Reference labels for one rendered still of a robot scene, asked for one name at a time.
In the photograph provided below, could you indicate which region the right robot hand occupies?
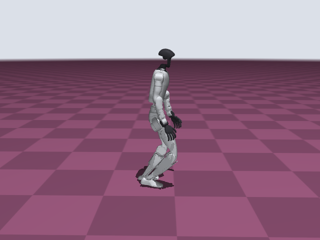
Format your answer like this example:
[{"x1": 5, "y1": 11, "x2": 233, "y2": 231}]
[{"x1": 160, "y1": 121, "x2": 177, "y2": 141}]

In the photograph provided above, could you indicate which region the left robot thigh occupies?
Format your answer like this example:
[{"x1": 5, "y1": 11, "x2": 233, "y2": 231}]
[{"x1": 156, "y1": 129, "x2": 168, "y2": 156}]

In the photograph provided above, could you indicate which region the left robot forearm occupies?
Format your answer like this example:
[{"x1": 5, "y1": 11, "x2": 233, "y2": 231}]
[{"x1": 163, "y1": 96, "x2": 172, "y2": 117}]

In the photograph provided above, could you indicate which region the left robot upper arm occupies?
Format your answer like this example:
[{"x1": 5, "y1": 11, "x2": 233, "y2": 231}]
[{"x1": 164, "y1": 91, "x2": 170, "y2": 99}]

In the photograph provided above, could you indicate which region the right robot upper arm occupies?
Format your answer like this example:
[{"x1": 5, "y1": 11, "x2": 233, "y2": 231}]
[{"x1": 153, "y1": 72, "x2": 164, "y2": 104}]

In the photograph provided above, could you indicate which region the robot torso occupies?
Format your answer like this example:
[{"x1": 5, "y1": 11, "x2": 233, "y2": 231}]
[{"x1": 148, "y1": 68, "x2": 170, "y2": 123}]

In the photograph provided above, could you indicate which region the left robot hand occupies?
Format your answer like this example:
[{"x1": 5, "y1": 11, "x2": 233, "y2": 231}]
[{"x1": 169, "y1": 110, "x2": 182, "y2": 129}]

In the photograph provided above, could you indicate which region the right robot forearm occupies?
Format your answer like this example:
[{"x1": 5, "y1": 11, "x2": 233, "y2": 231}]
[{"x1": 155, "y1": 97, "x2": 167, "y2": 124}]

